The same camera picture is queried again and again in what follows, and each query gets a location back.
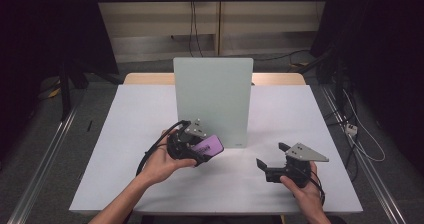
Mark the dark curtain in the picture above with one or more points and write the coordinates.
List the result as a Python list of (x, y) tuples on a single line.
[(50, 24), (383, 34)]

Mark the pale green glass writing board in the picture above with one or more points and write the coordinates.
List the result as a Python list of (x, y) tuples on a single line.
[(213, 97)]

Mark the person's left hand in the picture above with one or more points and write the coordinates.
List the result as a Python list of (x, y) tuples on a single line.
[(160, 167)]

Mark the aluminium floor rail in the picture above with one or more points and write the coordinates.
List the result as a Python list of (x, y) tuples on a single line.
[(366, 170), (43, 164)]

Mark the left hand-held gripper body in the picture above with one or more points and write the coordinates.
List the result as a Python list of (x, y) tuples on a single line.
[(180, 144)]

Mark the white table cover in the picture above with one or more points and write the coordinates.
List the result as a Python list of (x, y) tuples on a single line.
[(133, 117)]

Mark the person's right hand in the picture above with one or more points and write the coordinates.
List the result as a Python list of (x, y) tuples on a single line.
[(308, 197)]

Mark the wooden table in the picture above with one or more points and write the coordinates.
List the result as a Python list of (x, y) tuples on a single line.
[(150, 79)]

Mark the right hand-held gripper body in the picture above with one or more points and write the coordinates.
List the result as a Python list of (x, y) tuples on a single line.
[(296, 170)]

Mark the black metal stand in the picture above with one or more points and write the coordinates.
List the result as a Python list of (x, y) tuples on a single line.
[(65, 90)]

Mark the purple board eraser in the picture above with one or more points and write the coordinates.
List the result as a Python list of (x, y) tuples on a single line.
[(210, 145)]

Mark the vertical wall strip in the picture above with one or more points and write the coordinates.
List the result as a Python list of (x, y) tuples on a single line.
[(218, 24)]

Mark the white power adapter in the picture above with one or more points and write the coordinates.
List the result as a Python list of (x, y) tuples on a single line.
[(351, 129)]

